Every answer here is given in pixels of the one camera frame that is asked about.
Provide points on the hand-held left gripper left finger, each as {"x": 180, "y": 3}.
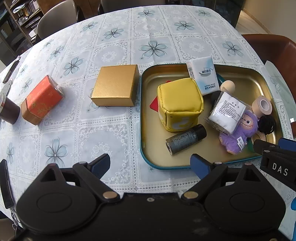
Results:
{"x": 101, "y": 165}

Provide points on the black slim device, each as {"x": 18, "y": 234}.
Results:
{"x": 5, "y": 183}

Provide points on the grey round mat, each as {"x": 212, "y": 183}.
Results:
{"x": 5, "y": 88}

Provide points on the dark smartphone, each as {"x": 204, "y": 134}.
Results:
{"x": 11, "y": 70}

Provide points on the dark tin silver lid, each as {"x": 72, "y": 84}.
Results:
{"x": 9, "y": 111}

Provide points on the grey upholstered chair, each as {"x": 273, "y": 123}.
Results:
{"x": 55, "y": 18}

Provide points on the gold metal tray teal rim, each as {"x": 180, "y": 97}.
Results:
{"x": 208, "y": 160}

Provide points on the yellow cube plush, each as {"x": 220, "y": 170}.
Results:
{"x": 180, "y": 104}

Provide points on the black fuzzy ball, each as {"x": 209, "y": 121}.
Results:
{"x": 267, "y": 125}

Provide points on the gold cardboard box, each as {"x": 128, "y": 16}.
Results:
{"x": 115, "y": 85}

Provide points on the white tissue pack blue print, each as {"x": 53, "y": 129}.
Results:
{"x": 204, "y": 76}

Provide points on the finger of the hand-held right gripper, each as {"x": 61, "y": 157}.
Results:
{"x": 288, "y": 143}
{"x": 261, "y": 146}

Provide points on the grey spray can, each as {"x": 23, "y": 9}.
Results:
{"x": 185, "y": 139}

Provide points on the floral lace-print tablecloth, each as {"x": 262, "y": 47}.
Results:
{"x": 92, "y": 139}

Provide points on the pink tape roll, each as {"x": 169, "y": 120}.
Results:
{"x": 262, "y": 105}

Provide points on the purple plush toy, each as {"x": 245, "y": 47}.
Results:
{"x": 245, "y": 125}

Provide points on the red card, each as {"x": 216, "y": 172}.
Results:
{"x": 154, "y": 105}

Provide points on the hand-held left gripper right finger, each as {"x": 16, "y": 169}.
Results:
{"x": 198, "y": 165}

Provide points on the dark glass cabinet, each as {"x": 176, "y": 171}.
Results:
{"x": 227, "y": 11}

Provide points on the beige makeup sponge teal base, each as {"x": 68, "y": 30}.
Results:
{"x": 227, "y": 87}

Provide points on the brown leather chair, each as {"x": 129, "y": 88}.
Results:
{"x": 270, "y": 46}

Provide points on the orange and gold box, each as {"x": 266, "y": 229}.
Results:
{"x": 40, "y": 102}

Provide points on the wooden bookshelf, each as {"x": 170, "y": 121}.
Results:
{"x": 16, "y": 25}

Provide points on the white cotton pad packet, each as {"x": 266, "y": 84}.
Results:
{"x": 227, "y": 111}

